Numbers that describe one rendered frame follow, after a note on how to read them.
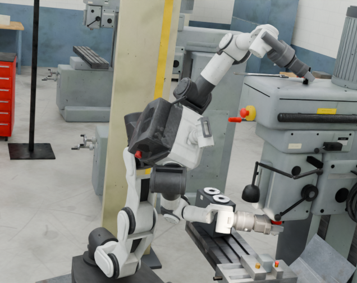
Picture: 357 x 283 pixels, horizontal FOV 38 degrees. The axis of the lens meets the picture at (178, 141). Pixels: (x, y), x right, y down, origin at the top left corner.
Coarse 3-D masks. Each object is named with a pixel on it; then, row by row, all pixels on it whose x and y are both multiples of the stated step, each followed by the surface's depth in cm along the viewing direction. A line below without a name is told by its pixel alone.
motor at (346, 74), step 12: (348, 12) 207; (348, 24) 207; (348, 36) 207; (348, 48) 208; (336, 60) 215; (348, 60) 208; (336, 72) 214; (348, 72) 209; (336, 84) 214; (348, 84) 209
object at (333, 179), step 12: (324, 168) 213; (336, 168) 214; (348, 168) 216; (324, 180) 214; (336, 180) 216; (348, 180) 218; (324, 192) 216; (336, 192) 218; (348, 192) 220; (312, 204) 220; (324, 204) 219; (336, 204) 221
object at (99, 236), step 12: (96, 228) 305; (96, 240) 297; (108, 240) 295; (84, 252) 309; (72, 264) 301; (84, 264) 300; (96, 264) 298; (144, 264) 308; (72, 276) 298; (84, 276) 289; (96, 276) 290; (132, 276) 295; (144, 276) 297; (156, 276) 298
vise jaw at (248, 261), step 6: (246, 258) 239; (252, 258) 240; (246, 264) 236; (252, 264) 234; (246, 270) 236; (252, 270) 231; (258, 270) 231; (264, 270) 231; (252, 276) 231; (258, 276) 229; (264, 276) 231
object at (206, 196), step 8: (200, 192) 285; (208, 192) 283; (216, 192) 284; (200, 200) 285; (208, 200) 278; (216, 200) 274; (224, 200) 275; (200, 224) 286; (208, 224) 279; (208, 232) 279; (216, 232) 276
